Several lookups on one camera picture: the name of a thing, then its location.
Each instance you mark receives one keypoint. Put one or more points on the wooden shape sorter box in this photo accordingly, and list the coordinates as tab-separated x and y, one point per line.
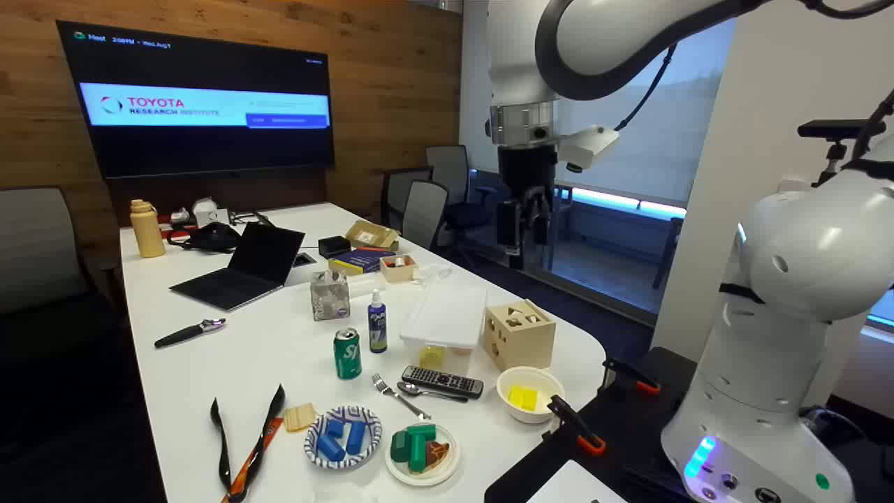
517	336

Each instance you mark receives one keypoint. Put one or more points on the small bottle blue label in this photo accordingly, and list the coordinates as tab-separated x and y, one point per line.
378	325

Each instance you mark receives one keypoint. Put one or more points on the silver fork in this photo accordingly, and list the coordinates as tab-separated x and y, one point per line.
399	394

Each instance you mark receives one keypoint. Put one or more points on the small tan wooden tile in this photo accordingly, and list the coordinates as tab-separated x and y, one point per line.
300	417

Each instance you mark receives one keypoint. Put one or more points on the small black box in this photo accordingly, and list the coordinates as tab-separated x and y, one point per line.
334	246

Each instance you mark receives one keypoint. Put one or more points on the white plate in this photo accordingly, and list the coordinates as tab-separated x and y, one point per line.
422	463

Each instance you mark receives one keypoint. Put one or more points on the white crumpled object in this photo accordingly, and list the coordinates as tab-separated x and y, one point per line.
210	213

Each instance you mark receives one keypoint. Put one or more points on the dark mesh office chair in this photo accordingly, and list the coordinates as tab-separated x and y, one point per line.
425	213

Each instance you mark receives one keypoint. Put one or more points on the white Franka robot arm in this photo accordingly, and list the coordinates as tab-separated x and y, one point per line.
801	280

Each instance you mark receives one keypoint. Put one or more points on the black orange clamp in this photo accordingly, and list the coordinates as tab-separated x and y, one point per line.
576	423
636	377

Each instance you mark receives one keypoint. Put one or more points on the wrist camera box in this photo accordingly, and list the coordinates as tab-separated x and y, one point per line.
589	146

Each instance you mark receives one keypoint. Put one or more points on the green soda can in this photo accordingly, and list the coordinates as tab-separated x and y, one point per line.
348	353

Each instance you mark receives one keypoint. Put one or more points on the wall mounted TV screen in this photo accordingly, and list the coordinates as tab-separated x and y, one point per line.
196	102

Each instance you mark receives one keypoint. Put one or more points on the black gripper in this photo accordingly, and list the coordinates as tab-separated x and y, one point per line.
526	170

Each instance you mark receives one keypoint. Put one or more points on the green block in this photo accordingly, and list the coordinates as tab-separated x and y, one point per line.
414	444

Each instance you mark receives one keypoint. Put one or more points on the black marker pen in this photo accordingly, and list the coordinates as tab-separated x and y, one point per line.
189	334

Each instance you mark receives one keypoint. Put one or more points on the black open laptop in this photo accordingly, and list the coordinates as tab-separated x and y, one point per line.
245	269

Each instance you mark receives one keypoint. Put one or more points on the white bowl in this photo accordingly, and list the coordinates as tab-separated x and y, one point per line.
530	394

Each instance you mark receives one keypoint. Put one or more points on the yellow block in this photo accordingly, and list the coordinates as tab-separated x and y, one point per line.
523	398

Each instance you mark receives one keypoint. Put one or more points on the white paper sheet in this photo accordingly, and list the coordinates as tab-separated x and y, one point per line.
576	486

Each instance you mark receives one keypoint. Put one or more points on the small yellow sponge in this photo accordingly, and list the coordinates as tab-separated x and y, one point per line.
432	357

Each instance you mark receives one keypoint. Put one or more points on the grey metal cup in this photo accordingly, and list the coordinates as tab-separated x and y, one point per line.
330	296

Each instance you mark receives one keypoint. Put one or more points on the blue book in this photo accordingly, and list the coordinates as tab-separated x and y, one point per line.
360	261

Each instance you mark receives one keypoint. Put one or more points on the grey fabric office chair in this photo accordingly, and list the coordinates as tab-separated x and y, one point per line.
448	169

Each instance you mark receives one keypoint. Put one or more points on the small wooden tray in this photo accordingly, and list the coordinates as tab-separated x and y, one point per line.
399	269

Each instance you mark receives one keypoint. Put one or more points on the blue patterned plate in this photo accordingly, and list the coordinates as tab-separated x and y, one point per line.
341	436

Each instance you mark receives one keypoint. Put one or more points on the black remote control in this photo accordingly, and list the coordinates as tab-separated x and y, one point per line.
442	381

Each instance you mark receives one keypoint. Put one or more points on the tan squeeze bottle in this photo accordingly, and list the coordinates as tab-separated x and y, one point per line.
147	230

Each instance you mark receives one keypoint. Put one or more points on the black camera on tripod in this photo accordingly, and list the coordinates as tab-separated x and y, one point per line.
853	141

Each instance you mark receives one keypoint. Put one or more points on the blue cylinder blocks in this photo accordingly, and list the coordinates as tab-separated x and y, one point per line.
341	436

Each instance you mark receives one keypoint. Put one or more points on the dark low office chair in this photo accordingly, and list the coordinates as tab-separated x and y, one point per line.
399	192

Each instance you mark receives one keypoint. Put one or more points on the white foam container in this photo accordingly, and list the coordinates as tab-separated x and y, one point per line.
446	315

